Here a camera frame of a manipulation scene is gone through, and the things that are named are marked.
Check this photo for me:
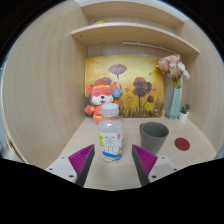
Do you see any red plush fox toy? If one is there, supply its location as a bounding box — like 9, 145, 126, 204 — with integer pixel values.
83, 81, 123, 125

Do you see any light wooden shelf unit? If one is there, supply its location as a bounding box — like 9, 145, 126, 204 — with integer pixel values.
70, 0, 201, 56

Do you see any teal faceted vase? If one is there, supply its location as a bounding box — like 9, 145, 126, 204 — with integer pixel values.
164, 87, 183, 120

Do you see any small potted green plant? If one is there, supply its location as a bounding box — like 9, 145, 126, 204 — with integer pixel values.
178, 103, 191, 122

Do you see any pink and white flower bouquet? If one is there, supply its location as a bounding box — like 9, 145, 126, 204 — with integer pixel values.
156, 53, 191, 90

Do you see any grey cup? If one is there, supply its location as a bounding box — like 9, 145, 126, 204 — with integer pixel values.
138, 121, 170, 156

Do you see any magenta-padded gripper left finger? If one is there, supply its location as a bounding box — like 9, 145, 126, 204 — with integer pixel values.
45, 143, 96, 187

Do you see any white light strip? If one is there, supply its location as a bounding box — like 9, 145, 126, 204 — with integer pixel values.
122, 40, 166, 54

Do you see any clear plastic drink bottle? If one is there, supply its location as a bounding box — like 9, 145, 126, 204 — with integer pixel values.
97, 103, 125, 163

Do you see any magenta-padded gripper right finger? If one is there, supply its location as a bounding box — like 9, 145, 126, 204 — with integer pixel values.
131, 143, 179, 187

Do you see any yellow poppy flower painting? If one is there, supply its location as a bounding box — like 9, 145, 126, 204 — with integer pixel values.
83, 54, 165, 119

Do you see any flat round red coaster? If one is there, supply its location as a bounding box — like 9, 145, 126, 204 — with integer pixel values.
174, 137, 191, 152

